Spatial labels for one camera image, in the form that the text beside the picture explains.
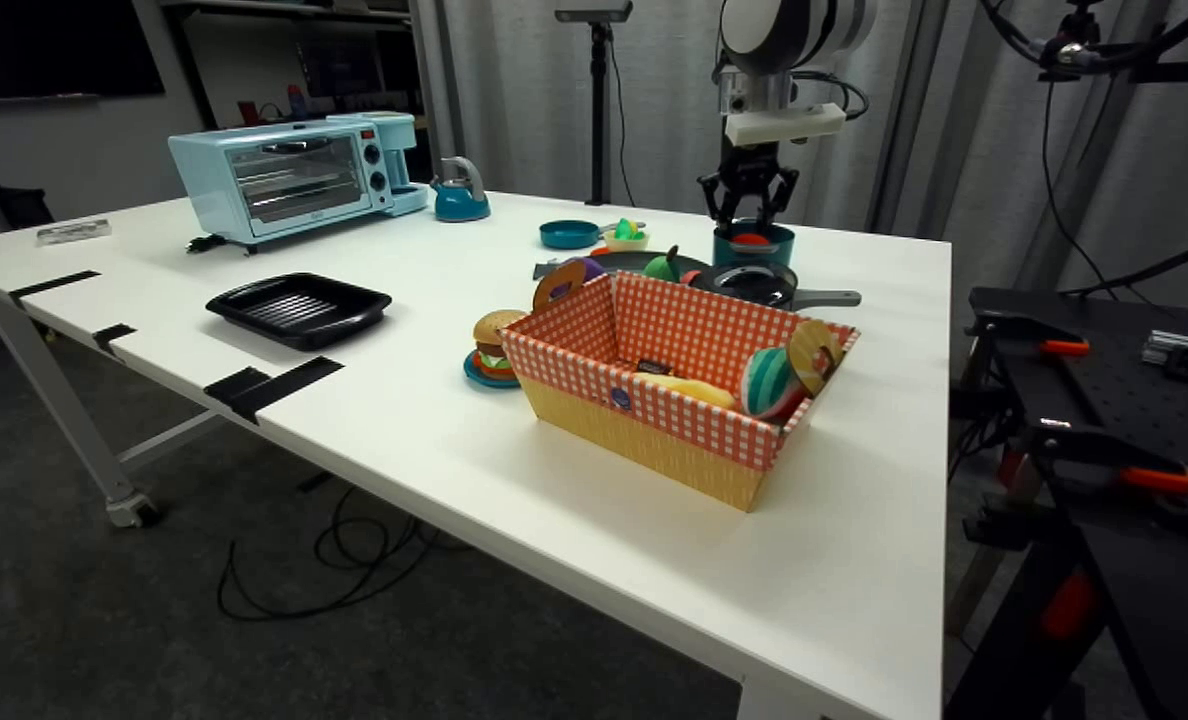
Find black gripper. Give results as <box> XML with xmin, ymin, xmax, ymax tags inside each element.
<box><xmin>691</xmin><ymin>136</ymin><xmax>802</xmax><ymax>227</ymax></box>

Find blue pot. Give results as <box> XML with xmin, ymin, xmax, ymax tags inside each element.
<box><xmin>709</xmin><ymin>216</ymin><xmax>800</xmax><ymax>277</ymax></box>

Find gray plate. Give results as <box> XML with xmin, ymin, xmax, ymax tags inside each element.
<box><xmin>527</xmin><ymin>252</ymin><xmax>715</xmax><ymax>294</ymax></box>

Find small teal plate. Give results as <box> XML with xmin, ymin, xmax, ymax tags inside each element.
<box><xmin>458</xmin><ymin>349</ymin><xmax>527</xmax><ymax>394</ymax></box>

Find yellow green corn toy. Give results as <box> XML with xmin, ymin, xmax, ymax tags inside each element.
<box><xmin>599</xmin><ymin>216</ymin><xmax>657</xmax><ymax>256</ymax></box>

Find black tripod stand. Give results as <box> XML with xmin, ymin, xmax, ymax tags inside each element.
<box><xmin>553</xmin><ymin>0</ymin><xmax>636</xmax><ymax>209</ymax></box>

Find teal striped toy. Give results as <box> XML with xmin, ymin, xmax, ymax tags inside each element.
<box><xmin>737</xmin><ymin>339</ymin><xmax>807</xmax><ymax>425</ymax></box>

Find yellow banana toy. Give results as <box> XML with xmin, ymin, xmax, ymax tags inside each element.
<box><xmin>626</xmin><ymin>370</ymin><xmax>739</xmax><ymax>414</ymax></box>

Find light gray curtain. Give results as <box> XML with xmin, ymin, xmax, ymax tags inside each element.
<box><xmin>409</xmin><ymin>0</ymin><xmax>1188</xmax><ymax>314</ymax></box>

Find red checkered basket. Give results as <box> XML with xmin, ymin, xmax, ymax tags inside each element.
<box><xmin>500</xmin><ymin>256</ymin><xmax>865</xmax><ymax>518</ymax></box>

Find teal kettle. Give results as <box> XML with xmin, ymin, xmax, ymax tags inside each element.
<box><xmin>428</xmin><ymin>151</ymin><xmax>496</xmax><ymax>227</ymax></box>

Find burger toy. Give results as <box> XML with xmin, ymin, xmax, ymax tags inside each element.
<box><xmin>467</xmin><ymin>310</ymin><xmax>533</xmax><ymax>379</ymax></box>

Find black square tray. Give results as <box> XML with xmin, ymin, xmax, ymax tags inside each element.
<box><xmin>204</xmin><ymin>270</ymin><xmax>397</xmax><ymax>358</ymax></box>

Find light blue toaster oven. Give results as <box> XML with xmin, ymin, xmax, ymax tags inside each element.
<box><xmin>164</xmin><ymin>107</ymin><xmax>431</xmax><ymax>252</ymax></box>

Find dark shelf unit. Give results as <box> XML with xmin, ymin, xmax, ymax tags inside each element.
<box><xmin>157</xmin><ymin>0</ymin><xmax>425</xmax><ymax>134</ymax></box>

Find black equipment cart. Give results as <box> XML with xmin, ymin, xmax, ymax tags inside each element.
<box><xmin>942</xmin><ymin>285</ymin><xmax>1188</xmax><ymax>720</ymax></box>

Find white table leg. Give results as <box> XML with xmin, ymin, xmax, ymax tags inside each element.
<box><xmin>0</xmin><ymin>274</ymin><xmax>226</xmax><ymax>533</ymax></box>

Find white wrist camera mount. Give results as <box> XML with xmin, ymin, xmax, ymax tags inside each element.
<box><xmin>720</xmin><ymin>102</ymin><xmax>847</xmax><ymax>151</ymax></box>

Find black pot with gray handle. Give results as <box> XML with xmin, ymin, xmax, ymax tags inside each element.
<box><xmin>705</xmin><ymin>259</ymin><xmax>865</xmax><ymax>314</ymax></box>

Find orange handled clamp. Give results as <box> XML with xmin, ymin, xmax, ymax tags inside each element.
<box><xmin>1034</xmin><ymin>331</ymin><xmax>1104</xmax><ymax>365</ymax></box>
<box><xmin>1034</xmin><ymin>572</ymin><xmax>1104</xmax><ymax>646</ymax></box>
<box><xmin>1107</xmin><ymin>457</ymin><xmax>1188</xmax><ymax>501</ymax></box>

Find black camera boom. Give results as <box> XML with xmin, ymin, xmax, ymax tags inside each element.
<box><xmin>974</xmin><ymin>0</ymin><xmax>1188</xmax><ymax>88</ymax></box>

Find black looped floor cable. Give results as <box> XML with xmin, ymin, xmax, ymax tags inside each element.
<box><xmin>213</xmin><ymin>476</ymin><xmax>442</xmax><ymax>623</ymax></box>

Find dark wall monitor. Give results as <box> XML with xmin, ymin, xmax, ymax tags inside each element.
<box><xmin>0</xmin><ymin>0</ymin><xmax>169</xmax><ymax>106</ymax></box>

